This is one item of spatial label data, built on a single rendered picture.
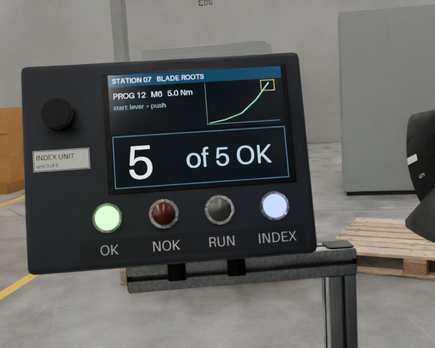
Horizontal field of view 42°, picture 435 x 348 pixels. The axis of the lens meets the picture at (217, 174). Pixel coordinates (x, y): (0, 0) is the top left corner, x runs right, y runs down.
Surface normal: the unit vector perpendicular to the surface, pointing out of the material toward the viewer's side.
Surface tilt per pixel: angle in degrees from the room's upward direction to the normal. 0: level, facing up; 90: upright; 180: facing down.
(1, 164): 90
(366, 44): 90
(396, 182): 90
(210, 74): 75
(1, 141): 90
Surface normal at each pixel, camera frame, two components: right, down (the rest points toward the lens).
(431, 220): -0.62, -0.51
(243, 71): 0.06, -0.13
